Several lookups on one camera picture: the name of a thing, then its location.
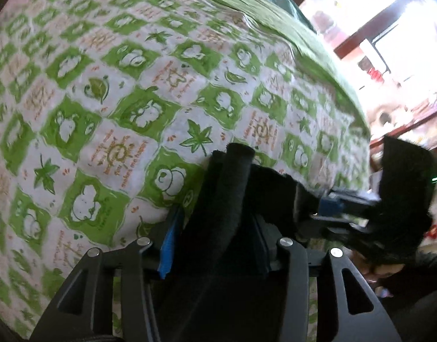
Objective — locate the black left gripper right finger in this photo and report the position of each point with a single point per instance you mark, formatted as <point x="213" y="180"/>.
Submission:
<point x="311" y="295"/>

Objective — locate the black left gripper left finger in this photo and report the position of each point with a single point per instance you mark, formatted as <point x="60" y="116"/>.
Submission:
<point x="81" y="310"/>

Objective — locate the black pants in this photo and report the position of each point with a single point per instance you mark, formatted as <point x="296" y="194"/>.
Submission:
<point x="231" y="279"/>

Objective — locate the dark right sleeve forearm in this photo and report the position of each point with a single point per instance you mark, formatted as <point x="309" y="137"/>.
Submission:
<point x="412" y="304"/>

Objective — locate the right hand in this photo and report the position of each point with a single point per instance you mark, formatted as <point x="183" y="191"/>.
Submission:
<point x="375" y="273"/>

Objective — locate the green white checkered bedsheet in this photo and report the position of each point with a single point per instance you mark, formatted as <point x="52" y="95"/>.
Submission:
<point x="110" y="110"/>

